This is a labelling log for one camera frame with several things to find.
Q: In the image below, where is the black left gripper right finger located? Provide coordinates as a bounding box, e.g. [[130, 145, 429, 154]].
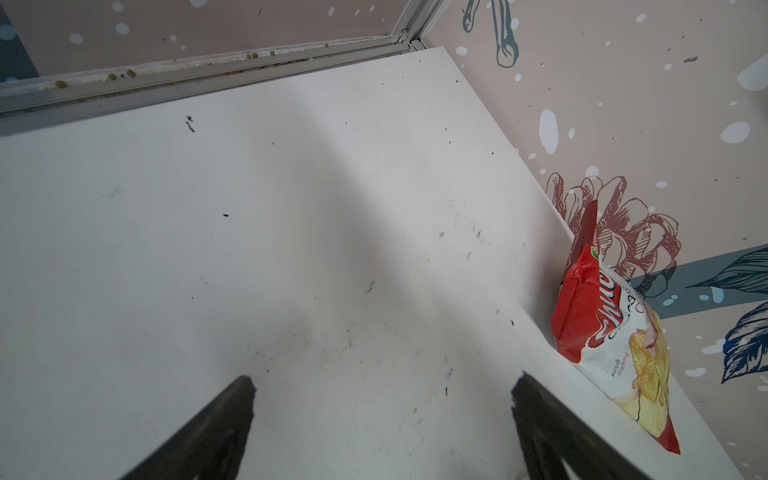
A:
[[511, 373, 647, 480]]

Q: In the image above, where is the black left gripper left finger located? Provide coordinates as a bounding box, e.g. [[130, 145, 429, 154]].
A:
[[124, 376, 256, 480]]

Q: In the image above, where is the red chips bag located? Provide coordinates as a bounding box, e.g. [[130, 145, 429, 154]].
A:
[[551, 201, 681, 454]]

